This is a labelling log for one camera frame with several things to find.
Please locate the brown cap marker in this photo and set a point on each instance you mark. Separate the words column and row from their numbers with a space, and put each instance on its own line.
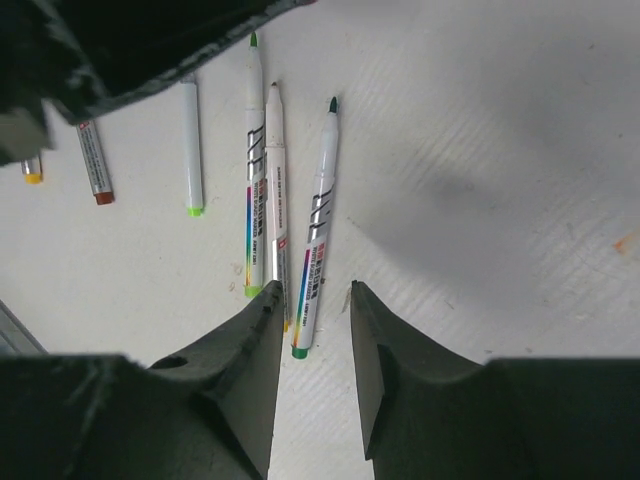
column 95, row 163
column 322, row 201

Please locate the light green cap marker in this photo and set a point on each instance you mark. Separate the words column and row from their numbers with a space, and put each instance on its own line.
column 192, row 154

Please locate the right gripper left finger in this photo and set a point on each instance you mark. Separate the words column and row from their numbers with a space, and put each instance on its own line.
column 206, row 411

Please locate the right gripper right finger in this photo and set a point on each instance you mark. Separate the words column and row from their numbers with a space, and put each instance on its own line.
column 429, row 413

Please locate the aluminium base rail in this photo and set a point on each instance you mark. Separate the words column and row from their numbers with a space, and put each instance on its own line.
column 16, row 339

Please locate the dark green cap marker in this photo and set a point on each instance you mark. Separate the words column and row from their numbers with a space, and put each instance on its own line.
column 255, row 191

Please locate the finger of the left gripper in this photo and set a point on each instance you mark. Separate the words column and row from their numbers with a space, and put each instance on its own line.
column 91, row 58

